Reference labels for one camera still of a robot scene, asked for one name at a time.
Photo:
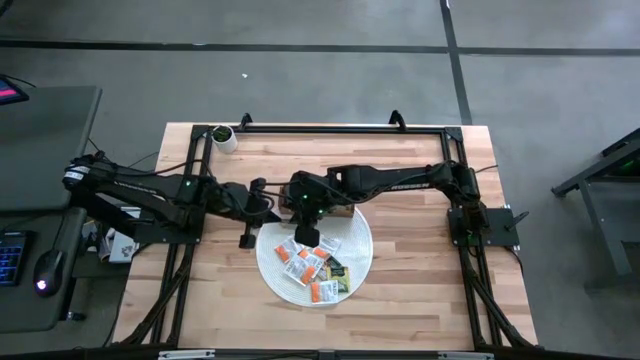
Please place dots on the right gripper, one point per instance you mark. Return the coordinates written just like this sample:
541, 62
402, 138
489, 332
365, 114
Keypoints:
310, 192

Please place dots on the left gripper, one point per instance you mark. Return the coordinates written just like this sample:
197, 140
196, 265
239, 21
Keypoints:
237, 202

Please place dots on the white orange Tazo tea bag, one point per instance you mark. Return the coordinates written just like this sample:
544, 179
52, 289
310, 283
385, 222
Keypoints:
326, 247
287, 249
324, 292
303, 268

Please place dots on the dark green tea bag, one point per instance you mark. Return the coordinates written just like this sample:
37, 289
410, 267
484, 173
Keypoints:
336, 265

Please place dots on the green yellow lemon tea bag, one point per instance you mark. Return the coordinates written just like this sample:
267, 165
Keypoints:
343, 281

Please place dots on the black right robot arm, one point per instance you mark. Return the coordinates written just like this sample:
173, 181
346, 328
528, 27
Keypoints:
400, 180

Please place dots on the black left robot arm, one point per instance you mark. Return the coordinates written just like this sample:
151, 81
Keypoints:
140, 187

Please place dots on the wooden three-compartment box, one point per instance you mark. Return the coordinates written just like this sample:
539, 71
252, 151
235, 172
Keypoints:
345, 212

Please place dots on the white round woven placemat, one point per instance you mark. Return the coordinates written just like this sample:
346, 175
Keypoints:
360, 250

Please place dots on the small plant in white pot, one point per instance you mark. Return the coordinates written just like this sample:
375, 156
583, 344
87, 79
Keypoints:
225, 137

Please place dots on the white printed box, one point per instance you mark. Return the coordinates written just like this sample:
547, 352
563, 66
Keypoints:
122, 247

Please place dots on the black desk caster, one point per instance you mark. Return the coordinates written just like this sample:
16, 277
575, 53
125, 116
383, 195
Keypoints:
76, 316

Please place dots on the black computer mouse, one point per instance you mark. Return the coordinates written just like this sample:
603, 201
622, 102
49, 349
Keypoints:
47, 272

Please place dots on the grey standing desk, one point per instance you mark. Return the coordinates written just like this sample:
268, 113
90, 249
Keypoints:
45, 150

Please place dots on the black backlit keyboard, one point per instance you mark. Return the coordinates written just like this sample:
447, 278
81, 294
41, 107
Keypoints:
12, 257

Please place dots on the screen with pink stripe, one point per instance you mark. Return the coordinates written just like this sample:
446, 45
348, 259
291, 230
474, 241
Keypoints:
10, 92

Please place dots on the black metal side table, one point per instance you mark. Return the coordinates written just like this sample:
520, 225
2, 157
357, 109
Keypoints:
612, 245

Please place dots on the black metal table frame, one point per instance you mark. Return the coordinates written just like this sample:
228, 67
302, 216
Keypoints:
350, 130

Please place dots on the silver frame bracket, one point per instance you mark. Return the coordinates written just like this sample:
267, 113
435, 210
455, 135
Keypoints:
465, 355
186, 354

